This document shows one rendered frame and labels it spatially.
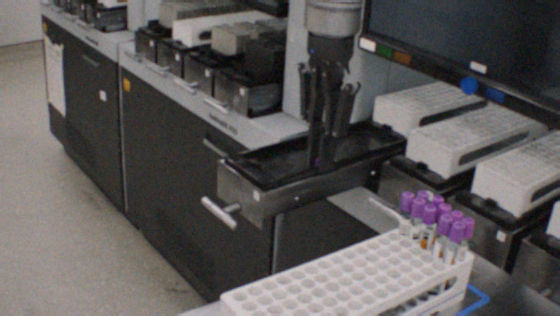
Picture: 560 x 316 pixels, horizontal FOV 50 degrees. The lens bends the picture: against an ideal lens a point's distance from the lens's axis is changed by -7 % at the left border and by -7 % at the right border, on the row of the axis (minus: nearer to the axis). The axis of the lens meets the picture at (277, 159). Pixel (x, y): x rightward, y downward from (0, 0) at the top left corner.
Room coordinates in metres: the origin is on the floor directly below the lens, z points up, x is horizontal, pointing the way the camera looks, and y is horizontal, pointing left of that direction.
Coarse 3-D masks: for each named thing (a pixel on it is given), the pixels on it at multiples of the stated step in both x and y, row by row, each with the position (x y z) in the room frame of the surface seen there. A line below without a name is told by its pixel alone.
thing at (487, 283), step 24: (480, 264) 0.69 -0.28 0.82; (480, 288) 0.63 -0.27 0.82; (504, 288) 0.63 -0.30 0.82; (528, 288) 0.64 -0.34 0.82; (192, 312) 0.56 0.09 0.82; (216, 312) 0.56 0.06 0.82; (456, 312) 0.58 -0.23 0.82; (480, 312) 0.58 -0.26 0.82; (504, 312) 0.59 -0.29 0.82; (528, 312) 0.59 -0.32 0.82; (552, 312) 0.59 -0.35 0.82
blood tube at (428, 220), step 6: (426, 210) 0.63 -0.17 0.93; (432, 210) 0.63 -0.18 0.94; (426, 216) 0.63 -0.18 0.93; (432, 216) 0.63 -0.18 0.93; (426, 222) 0.63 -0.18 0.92; (432, 222) 0.63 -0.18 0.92; (426, 228) 0.63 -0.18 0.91; (426, 234) 0.63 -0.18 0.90; (420, 240) 0.63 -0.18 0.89; (426, 240) 0.63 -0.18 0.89; (420, 246) 0.63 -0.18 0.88; (426, 246) 0.63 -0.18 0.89
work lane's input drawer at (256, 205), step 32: (352, 128) 1.16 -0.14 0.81; (384, 128) 1.14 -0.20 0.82; (224, 160) 0.97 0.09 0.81; (256, 160) 0.95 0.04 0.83; (288, 160) 1.00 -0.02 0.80; (352, 160) 1.01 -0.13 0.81; (384, 160) 1.05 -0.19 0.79; (224, 192) 0.96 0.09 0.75; (256, 192) 0.89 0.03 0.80; (288, 192) 0.91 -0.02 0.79; (320, 192) 0.95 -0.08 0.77; (256, 224) 0.89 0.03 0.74
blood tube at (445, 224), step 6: (444, 216) 0.62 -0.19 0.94; (450, 216) 0.61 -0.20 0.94; (444, 222) 0.60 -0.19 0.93; (450, 222) 0.60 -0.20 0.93; (438, 228) 0.61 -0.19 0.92; (444, 228) 0.60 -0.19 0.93; (450, 228) 0.61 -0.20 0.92; (438, 234) 0.61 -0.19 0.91; (444, 234) 0.60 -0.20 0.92; (438, 240) 0.61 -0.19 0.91; (444, 240) 0.61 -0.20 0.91; (438, 246) 0.61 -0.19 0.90; (444, 246) 0.61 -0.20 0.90; (438, 252) 0.61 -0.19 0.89
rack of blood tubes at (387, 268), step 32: (352, 256) 0.61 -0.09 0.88; (384, 256) 0.62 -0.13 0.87; (416, 256) 0.61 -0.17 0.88; (256, 288) 0.54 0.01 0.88; (288, 288) 0.54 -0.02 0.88; (320, 288) 0.54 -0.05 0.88; (352, 288) 0.55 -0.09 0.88; (384, 288) 0.55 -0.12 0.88; (416, 288) 0.55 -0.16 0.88; (448, 288) 0.60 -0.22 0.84
